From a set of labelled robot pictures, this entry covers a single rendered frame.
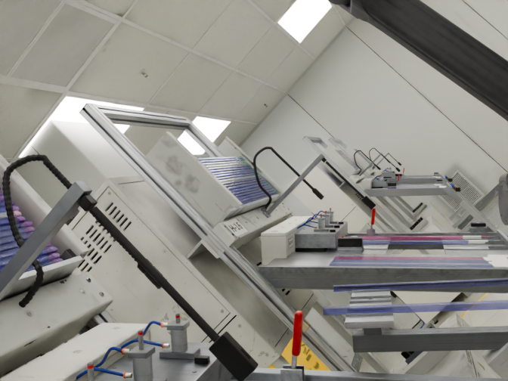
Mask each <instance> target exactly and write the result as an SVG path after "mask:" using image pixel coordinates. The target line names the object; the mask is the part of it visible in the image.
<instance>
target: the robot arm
mask: <svg viewBox="0 0 508 381"><path fill-rule="evenodd" d="M327 1H328V2H330V3H332V4H335V5H338V6H340V7H341V8H343V9H344V10H346V11H347V12H349V13H350V14H351V15H352V16H354V17H356V18H357V19H358V18H359V19H360V20H363V21H366V22H368V23H369V24H371V25H373V26H375V27H376V28H377V29H379V30H380V31H382V32H383V33H385V34H386V35H387V36H389V37H390V38H392V39H393V40H395V41H396V42H397V43H398V44H400V45H402V46H403V47H405V48H406V49H407V50H408V51H410V52H411V53H413V54H415V55H416V56H417V57H418V58H420V59H421V60H423V61H424V62H426V63H427V64H428V65H430V66H431V67H433V68H434V69H435V70H437V71H439V72H440V73H441V74H442V75H444V76H445V77H447V78H448V79H450V80H451V81H452V82H454V83H455V84H456V85H458V86H460V87H461V88H462V89H463V90H465V91H467V92H468V93H469V94H471V95H472V96H473V97H474V98H476V99H478V100H479V101H481V102H482V103H483V104H485V105H486V106H487V107H489V108H491V109H492V110H493V111H494V112H495V113H497V114H498V115H500V116H501V117H503V118H504V119H505V120H506V121H507V122H508V60H506V59H505V58H503V57H501V56H500V55H499V54H497V53H496V52H495V51H493V50H491V49H490V48H489V47H487V46H486V45H484V44H483V43H481V42H480V41H479V40H477V39H475V38H474V37H473V36H471V35H470V34H469V33H467V32H465V31H464V30H463V29H461V28H459V27H458V26H457V25H455V24H454V23H452V22H451V21H449V20H448V19H447V18H445V17H443V16H442V15H441V14H440V13H438V12H437V11H435V10H433V9H432V8H431V7H429V6H428V5H426V4H425V3H423V2H422V1H420V0H327ZM498 206H499V212H500V217H501V220H502V222H503V224H504V225H508V172H507V173H505V174H503V175H501V176H500V178H499V191H498Z"/></svg>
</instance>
